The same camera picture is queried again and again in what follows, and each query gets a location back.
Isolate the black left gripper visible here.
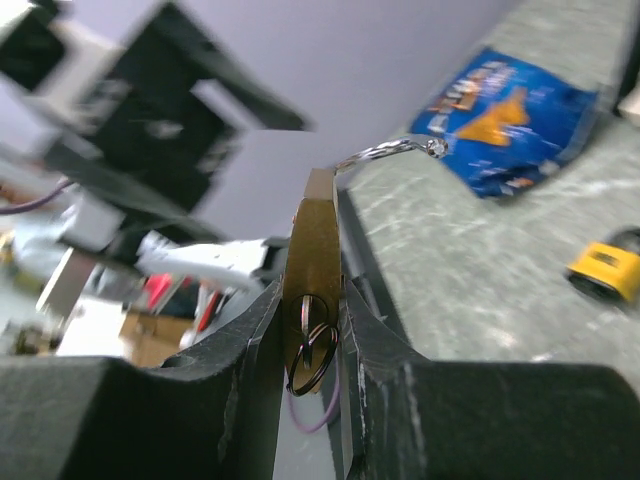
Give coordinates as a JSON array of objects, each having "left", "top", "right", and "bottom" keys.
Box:
[{"left": 47, "top": 1, "right": 311, "bottom": 244}]

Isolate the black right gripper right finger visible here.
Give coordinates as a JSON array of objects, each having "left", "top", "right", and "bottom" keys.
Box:
[{"left": 340, "top": 284, "right": 639, "bottom": 479}]

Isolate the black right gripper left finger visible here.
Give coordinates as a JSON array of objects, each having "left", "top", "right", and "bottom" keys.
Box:
[{"left": 1, "top": 283, "right": 284, "bottom": 479}]

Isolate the large brass padlock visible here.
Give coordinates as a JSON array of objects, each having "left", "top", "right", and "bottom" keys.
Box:
[{"left": 281, "top": 135, "right": 449, "bottom": 397}]

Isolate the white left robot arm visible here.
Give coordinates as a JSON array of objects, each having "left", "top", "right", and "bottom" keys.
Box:
[{"left": 1, "top": 1, "right": 309, "bottom": 290}]

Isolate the blue Doritos chip bag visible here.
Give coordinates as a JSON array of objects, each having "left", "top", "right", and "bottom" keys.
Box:
[{"left": 409, "top": 47, "right": 600, "bottom": 198}]

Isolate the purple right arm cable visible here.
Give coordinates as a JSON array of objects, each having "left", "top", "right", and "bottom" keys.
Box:
[{"left": 287, "top": 359, "right": 342, "bottom": 434}]

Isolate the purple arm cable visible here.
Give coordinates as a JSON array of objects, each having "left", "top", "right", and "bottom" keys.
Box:
[
  {"left": 0, "top": 177, "right": 76, "bottom": 216},
  {"left": 287, "top": 359, "right": 342, "bottom": 434}
]

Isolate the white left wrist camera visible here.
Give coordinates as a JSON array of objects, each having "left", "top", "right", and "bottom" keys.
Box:
[{"left": 1, "top": 1, "right": 124, "bottom": 132}]

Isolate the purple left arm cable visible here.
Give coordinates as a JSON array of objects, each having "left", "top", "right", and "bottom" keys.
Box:
[{"left": 0, "top": 177, "right": 76, "bottom": 216}]

